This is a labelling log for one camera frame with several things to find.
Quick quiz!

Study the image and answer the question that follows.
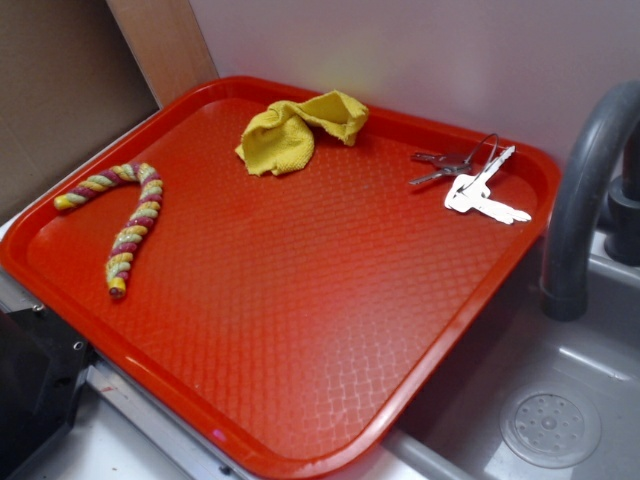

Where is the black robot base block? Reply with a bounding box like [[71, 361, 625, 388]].
[[1, 307, 92, 479]]

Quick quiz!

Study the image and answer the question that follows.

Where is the yellow cloth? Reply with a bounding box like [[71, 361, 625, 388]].
[[235, 90, 369, 176]]

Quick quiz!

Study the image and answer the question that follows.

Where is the red plastic tray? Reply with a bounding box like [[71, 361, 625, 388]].
[[1, 77, 560, 479]]

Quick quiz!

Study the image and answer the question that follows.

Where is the dark grey key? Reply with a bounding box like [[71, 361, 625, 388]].
[[409, 152, 471, 186]]

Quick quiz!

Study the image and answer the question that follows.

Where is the silver key pair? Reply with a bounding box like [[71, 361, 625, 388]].
[[444, 146, 532, 225]]

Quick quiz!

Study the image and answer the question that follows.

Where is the wooden board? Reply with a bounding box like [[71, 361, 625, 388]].
[[107, 0, 219, 108]]

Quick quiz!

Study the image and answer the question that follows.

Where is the grey plastic sink basin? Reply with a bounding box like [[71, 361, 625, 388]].
[[384, 247, 639, 479]]

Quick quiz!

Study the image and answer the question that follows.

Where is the grey sink faucet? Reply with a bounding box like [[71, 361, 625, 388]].
[[540, 80, 639, 321]]

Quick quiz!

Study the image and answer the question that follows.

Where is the round sink drain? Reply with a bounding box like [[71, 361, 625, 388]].
[[499, 382, 602, 469]]

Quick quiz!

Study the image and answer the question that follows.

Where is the brown cardboard panel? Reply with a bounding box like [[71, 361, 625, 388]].
[[1, 1, 158, 221]]

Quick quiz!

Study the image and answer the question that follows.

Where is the metal key ring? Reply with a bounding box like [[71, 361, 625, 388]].
[[465, 132, 501, 171]]

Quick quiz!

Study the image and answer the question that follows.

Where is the twisted rope candy cane toy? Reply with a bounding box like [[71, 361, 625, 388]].
[[53, 163, 164, 300]]

